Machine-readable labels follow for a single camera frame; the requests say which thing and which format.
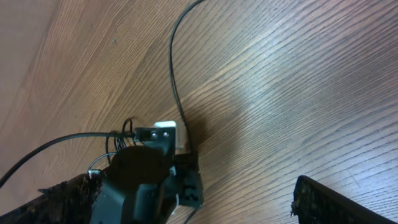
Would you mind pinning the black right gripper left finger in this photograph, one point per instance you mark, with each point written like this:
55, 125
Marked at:
67, 202

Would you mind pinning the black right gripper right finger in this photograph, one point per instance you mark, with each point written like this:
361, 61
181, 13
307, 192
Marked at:
314, 203

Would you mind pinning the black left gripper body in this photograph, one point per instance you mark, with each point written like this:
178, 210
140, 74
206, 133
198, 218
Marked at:
146, 183

